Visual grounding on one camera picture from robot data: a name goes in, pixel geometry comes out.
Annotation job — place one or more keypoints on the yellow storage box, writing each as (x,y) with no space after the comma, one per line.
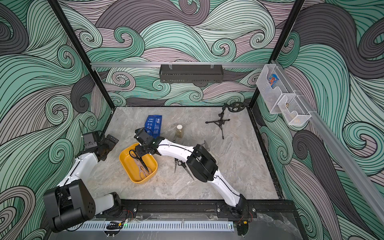
(138,171)

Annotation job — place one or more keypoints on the black mini tripod stand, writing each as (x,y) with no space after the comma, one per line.
(234,107)

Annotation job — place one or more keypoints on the large clear wall bin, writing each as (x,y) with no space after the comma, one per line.
(270,95)

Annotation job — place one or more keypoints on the black corner frame post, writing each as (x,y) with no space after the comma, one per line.
(80,50)
(284,14)

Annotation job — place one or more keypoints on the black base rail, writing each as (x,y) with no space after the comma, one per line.
(215,208)

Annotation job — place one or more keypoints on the small amber liquid bottle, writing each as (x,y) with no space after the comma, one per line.
(179,132)

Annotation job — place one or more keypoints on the black wall mounted tray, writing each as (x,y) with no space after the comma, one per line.
(200,74)

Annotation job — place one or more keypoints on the colourful item in bin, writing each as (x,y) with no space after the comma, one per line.
(273,80)

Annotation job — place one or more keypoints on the blue wet wipes pack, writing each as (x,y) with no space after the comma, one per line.
(153,125)

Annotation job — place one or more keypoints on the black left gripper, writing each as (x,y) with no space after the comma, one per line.
(111,144)

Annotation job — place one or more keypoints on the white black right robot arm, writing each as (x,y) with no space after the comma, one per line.
(200,162)

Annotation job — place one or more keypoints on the small clear wall bin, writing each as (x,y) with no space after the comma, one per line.
(293,110)

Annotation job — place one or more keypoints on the long thin black scissors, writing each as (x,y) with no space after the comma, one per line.
(183,164)

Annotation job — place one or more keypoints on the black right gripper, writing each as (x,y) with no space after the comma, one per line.
(143,149)

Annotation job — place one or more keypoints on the small black scissors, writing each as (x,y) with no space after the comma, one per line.
(176,164)

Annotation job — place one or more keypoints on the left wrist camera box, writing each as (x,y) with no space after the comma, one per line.
(91,140)

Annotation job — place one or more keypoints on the white slotted cable duct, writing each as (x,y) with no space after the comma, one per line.
(157,226)

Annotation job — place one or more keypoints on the aluminium rail wall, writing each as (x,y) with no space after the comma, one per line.
(136,64)
(365,186)

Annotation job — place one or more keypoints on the large black handled scissors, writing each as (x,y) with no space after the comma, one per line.
(133,154)

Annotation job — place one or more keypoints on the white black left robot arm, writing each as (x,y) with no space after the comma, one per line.
(70,203)

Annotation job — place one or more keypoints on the black corner frame post left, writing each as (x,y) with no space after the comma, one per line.
(80,50)

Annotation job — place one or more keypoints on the aluminium rail right wall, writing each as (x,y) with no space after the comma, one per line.
(365,186)

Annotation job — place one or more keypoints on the black corner frame post right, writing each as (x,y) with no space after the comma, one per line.
(284,14)

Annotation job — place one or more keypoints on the aluminium rail back wall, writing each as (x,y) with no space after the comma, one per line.
(136,64)

